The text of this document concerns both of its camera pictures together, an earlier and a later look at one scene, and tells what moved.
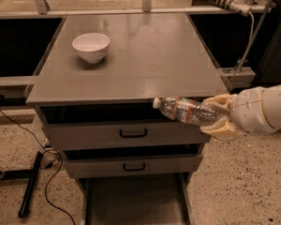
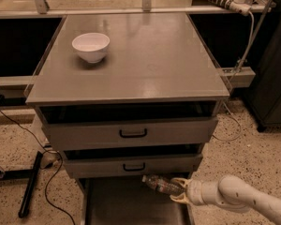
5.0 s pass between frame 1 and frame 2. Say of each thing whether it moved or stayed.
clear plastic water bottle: moved
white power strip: stayed
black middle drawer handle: stayed
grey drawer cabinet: stayed
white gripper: moved
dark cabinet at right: stayed
